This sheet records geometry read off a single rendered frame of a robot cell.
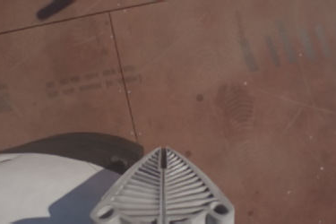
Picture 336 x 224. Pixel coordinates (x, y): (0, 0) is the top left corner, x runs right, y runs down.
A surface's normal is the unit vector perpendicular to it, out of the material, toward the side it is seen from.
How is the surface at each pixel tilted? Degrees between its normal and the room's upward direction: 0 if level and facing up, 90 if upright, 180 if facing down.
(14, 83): 0
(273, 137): 0
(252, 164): 0
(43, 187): 56
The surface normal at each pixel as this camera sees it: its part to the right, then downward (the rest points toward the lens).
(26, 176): 0.22, -0.92
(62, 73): 0.03, 0.07
